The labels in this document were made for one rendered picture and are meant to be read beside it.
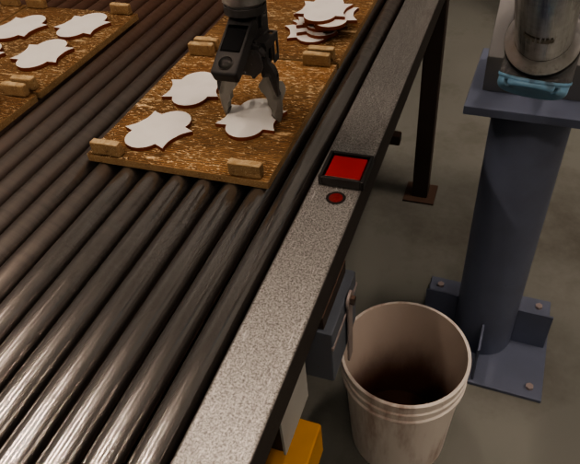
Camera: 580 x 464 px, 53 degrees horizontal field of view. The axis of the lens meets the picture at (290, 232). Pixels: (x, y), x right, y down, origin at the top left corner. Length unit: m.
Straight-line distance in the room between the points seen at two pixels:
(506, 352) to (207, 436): 1.34
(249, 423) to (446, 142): 2.16
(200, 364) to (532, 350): 1.35
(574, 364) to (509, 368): 0.20
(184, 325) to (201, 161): 0.34
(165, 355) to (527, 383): 1.28
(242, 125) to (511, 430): 1.13
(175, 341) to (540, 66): 0.69
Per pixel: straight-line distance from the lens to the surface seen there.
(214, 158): 1.02
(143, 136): 1.11
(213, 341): 0.76
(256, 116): 1.11
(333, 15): 1.38
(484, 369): 1.86
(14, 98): 1.38
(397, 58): 1.34
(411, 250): 2.16
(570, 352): 1.98
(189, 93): 1.21
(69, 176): 1.11
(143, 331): 0.80
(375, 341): 1.59
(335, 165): 0.99
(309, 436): 0.92
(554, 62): 1.03
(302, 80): 1.23
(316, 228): 0.89
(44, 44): 1.57
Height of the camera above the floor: 1.52
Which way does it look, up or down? 43 degrees down
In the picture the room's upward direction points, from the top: 6 degrees counter-clockwise
